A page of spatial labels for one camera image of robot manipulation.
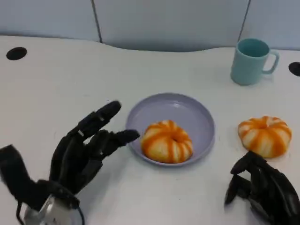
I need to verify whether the lilac plate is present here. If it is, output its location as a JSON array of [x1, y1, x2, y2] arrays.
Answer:
[[125, 92, 216, 166]]

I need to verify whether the pale green mug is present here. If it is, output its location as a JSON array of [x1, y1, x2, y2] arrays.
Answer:
[[230, 38, 280, 86]]

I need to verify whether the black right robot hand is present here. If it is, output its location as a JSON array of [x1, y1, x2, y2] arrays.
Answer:
[[224, 151, 300, 225]]

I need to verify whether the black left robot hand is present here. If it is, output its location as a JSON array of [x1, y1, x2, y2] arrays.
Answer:
[[49, 101, 141, 195]]

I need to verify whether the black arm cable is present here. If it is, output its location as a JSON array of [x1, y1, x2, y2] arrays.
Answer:
[[15, 202, 25, 225]]

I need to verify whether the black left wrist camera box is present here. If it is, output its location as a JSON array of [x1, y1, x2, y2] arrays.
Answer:
[[0, 144, 42, 207]]

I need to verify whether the black table cable grommet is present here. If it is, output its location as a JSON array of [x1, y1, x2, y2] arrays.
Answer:
[[6, 47, 28, 60], [288, 62, 300, 77]]

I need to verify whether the orange white toy bread roll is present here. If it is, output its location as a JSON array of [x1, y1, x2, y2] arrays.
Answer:
[[238, 116, 293, 158], [140, 120, 194, 164]]

